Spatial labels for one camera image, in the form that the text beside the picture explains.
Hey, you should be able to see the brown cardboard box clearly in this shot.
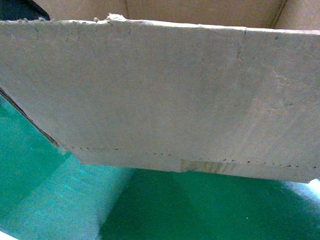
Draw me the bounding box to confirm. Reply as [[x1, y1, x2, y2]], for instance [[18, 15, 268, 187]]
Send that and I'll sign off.
[[0, 0, 320, 183]]

